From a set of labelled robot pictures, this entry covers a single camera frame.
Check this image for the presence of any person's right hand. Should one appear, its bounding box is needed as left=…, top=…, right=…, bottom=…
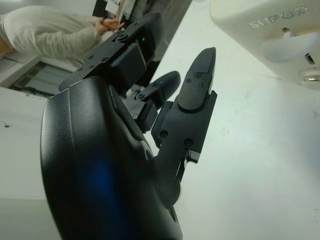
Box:
left=95, top=21, right=115, bottom=36

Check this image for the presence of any person's left hand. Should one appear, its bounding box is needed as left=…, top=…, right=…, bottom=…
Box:
left=101, top=17, right=126, bottom=29

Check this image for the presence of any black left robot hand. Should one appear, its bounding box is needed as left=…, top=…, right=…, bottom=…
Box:
left=41, top=11, right=218, bottom=240

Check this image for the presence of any white toaster lever knob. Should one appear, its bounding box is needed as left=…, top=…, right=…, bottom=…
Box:
left=261, top=31, right=317, bottom=63

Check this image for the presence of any person in black trousers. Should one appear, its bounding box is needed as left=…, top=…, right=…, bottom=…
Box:
left=0, top=0, right=193, bottom=87

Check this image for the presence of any white two-slot toaster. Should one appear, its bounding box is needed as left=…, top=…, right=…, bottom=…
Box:
left=209, top=0, right=320, bottom=87

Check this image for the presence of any silver toaster dial knob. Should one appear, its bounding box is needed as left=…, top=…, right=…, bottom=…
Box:
left=298, top=69, right=320, bottom=87

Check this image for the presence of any grey slatted rack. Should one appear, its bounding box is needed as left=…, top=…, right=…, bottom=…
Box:
left=0, top=54, right=75, bottom=97

